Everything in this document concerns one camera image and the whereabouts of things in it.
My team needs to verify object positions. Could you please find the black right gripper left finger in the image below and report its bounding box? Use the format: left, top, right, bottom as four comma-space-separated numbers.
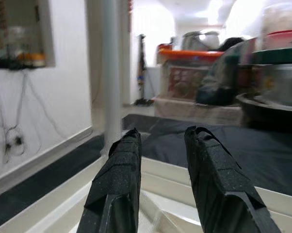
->
77, 128, 143, 233

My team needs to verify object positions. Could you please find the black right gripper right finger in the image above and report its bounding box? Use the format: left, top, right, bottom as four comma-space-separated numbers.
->
184, 125, 281, 233

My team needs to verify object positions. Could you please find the white plastic table leg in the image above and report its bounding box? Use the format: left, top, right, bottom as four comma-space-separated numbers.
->
100, 0, 124, 146

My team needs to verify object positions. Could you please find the white plastic children table top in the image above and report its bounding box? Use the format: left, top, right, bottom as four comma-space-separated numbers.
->
0, 155, 292, 233

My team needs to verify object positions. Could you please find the beige table cover cloth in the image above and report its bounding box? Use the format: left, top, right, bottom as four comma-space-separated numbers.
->
154, 96, 243, 126

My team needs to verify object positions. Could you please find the black wok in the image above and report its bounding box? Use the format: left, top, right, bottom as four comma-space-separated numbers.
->
235, 93, 292, 133

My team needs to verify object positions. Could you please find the black bag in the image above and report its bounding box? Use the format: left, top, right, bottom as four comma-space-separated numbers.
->
195, 38, 255, 107

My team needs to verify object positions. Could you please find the white chest appliance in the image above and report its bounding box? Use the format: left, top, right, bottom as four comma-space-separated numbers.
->
146, 65, 162, 98

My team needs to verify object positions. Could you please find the clear storage box orange lid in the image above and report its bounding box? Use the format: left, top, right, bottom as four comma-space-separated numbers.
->
157, 47, 225, 102

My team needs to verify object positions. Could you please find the clear container with green lid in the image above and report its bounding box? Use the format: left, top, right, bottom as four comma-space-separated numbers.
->
238, 45, 292, 107

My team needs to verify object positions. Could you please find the black cap with yellow print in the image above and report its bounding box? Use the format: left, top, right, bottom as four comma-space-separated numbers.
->
218, 36, 247, 52

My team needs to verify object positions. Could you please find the large stainless steel pot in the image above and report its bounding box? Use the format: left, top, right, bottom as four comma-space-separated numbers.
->
181, 30, 221, 52

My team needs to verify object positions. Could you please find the white bucket with orange lid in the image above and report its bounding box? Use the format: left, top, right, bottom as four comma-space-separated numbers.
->
17, 50, 46, 68

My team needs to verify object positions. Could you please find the pink plastic container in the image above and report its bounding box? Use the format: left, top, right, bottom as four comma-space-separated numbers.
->
264, 28, 292, 52

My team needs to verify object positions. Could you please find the black router with antennas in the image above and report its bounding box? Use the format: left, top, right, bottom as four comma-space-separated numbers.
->
0, 45, 20, 71

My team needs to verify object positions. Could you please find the black wall cable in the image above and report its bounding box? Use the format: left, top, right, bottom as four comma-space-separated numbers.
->
0, 70, 61, 166

